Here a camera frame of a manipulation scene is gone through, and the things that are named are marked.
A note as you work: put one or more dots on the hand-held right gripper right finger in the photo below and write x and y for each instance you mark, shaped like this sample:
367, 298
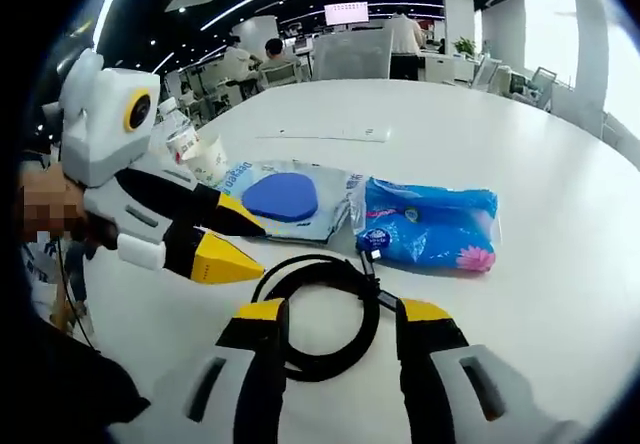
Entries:
430, 364

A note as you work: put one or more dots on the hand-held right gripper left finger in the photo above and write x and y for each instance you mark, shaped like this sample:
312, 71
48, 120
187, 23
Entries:
262, 364

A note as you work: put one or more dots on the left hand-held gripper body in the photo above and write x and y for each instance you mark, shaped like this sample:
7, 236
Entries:
100, 124

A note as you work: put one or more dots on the white paper cup item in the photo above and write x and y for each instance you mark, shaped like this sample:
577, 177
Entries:
207, 161

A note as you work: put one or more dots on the clear water bottle item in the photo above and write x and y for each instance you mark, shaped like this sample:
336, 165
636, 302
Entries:
175, 124

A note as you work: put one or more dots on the wet wipes pack item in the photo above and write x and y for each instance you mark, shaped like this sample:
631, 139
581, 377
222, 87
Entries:
330, 189

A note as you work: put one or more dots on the blue tissue pack item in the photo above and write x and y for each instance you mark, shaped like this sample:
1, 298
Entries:
440, 224

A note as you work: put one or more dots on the person's left hand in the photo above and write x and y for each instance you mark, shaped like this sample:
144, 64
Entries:
100, 231

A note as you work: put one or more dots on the white table socket panel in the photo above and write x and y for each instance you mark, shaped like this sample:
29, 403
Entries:
325, 134

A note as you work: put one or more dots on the person's dark clothing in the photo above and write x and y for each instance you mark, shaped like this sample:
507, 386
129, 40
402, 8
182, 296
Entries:
75, 389

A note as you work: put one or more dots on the grey mesh office chair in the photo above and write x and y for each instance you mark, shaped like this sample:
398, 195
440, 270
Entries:
350, 56

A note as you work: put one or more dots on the white table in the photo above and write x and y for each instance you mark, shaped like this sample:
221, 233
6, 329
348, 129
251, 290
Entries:
450, 139

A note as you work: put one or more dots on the white office chair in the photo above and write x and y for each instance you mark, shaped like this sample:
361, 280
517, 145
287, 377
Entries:
485, 73

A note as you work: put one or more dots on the green potted plant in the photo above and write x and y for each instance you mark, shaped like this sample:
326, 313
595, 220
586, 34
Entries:
465, 46

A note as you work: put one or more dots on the large bright window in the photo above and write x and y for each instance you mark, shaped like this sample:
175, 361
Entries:
625, 74

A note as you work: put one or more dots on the window with blinds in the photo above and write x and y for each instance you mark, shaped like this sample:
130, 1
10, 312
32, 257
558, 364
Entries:
550, 29

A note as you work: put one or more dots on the wall screen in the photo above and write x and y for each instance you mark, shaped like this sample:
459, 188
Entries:
346, 13

